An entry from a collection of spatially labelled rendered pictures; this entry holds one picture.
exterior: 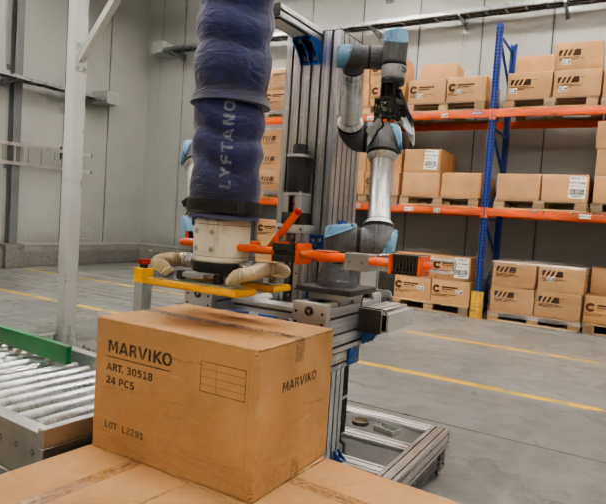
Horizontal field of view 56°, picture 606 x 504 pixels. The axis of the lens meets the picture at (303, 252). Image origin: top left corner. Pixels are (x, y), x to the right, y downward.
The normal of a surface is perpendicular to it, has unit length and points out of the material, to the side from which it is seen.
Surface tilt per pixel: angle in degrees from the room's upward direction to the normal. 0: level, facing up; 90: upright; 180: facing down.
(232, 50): 78
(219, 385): 90
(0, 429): 90
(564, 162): 90
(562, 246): 90
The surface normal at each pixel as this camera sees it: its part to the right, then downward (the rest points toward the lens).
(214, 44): -0.40, -0.27
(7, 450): -0.56, 0.01
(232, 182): 0.30, -0.13
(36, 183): 0.86, 0.08
